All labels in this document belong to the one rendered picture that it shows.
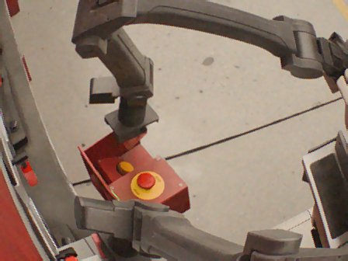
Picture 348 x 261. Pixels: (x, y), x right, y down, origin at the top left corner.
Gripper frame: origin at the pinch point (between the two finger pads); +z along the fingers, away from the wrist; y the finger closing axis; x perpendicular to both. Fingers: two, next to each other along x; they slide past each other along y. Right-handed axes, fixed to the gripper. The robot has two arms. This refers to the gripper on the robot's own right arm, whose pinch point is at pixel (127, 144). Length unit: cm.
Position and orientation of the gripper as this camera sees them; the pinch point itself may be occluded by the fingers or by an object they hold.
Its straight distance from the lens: 141.3
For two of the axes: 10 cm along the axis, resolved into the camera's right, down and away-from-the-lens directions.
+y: -8.2, 3.6, -4.5
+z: -1.2, 6.6, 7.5
